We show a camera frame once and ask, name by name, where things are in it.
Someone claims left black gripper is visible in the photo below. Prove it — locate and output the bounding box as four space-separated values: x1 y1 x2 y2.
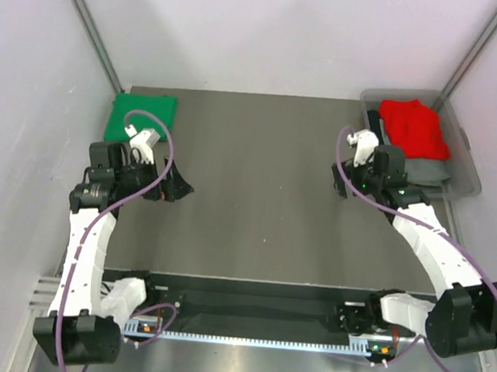
114 151 196 205

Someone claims red t shirt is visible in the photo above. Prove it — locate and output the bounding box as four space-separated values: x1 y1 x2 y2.
378 99 451 161

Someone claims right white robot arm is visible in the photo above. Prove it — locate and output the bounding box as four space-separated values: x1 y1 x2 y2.
332 137 497 358

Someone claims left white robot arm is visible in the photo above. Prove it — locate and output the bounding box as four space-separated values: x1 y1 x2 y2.
33 141 193 366

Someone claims folded green t shirt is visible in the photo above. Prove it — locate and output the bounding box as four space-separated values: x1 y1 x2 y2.
102 90 180 148

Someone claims black t shirt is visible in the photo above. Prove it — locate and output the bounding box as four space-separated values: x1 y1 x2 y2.
367 110 389 145

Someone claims grey t shirt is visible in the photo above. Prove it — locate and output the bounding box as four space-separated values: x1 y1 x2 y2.
405 158 450 187

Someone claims clear plastic bin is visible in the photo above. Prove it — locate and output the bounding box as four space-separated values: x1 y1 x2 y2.
360 88 482 201

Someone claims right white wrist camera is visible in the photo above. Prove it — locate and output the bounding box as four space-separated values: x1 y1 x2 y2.
346 129 380 166

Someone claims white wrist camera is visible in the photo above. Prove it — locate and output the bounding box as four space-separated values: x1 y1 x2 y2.
125 124 160 165
346 129 380 166

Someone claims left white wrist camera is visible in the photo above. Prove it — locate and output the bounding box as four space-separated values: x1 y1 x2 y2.
125 124 160 165

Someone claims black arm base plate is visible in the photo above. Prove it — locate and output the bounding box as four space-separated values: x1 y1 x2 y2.
103 269 391 344

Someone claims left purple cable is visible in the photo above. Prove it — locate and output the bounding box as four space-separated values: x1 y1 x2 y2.
51 104 195 372

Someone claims purple cable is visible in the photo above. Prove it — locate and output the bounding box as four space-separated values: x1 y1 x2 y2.
317 124 497 372
51 104 195 372

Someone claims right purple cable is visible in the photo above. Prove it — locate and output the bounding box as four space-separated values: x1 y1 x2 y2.
317 124 497 372

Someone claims slotted grey cable duct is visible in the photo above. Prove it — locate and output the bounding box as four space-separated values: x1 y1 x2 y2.
123 317 397 361

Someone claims right corner aluminium post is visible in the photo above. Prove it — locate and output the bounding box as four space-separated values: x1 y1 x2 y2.
441 7 497 97

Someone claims corner aluminium post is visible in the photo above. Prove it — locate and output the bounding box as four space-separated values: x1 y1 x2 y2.
70 0 124 93
441 7 497 97

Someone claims left corner aluminium post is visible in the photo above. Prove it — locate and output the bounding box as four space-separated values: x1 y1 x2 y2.
70 0 124 93

